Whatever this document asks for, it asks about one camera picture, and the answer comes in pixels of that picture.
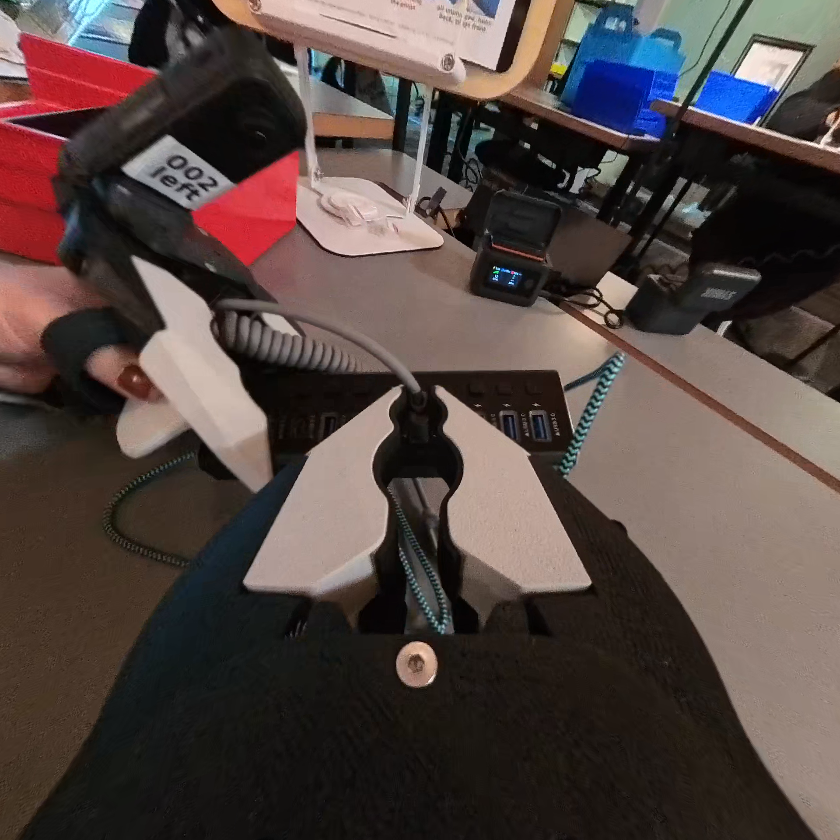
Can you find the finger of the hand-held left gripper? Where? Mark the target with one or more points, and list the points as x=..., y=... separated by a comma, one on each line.
x=210, y=407
x=279, y=325

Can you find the black charging case with screen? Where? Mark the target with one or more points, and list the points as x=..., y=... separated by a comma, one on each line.
x=512, y=282

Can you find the black usb hub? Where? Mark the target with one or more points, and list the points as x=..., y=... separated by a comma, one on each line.
x=518, y=388

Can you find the blue bins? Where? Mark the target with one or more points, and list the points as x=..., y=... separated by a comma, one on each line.
x=649, y=46

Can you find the brown-edged table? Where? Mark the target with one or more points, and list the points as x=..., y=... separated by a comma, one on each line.
x=722, y=131

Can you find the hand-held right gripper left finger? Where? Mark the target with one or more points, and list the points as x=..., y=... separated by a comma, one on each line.
x=315, y=525

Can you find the red box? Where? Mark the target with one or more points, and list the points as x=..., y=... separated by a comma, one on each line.
x=262, y=210

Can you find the framed picture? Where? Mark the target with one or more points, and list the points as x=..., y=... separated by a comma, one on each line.
x=774, y=65

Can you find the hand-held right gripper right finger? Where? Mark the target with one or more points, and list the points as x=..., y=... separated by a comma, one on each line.
x=512, y=525

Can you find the person's left hand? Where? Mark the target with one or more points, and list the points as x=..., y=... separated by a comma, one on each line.
x=39, y=302

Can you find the black power adapter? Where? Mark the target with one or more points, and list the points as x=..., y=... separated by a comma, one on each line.
x=689, y=302

